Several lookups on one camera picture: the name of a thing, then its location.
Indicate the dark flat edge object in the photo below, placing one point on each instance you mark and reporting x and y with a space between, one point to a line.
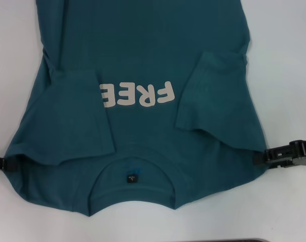
238 240

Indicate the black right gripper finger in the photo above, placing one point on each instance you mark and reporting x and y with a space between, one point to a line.
271 156

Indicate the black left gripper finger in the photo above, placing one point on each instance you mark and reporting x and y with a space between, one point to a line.
5 163

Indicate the teal t-shirt with cream lettering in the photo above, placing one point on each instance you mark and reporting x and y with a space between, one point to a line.
143 37

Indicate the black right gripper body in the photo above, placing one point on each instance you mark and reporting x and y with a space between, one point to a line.
305 153

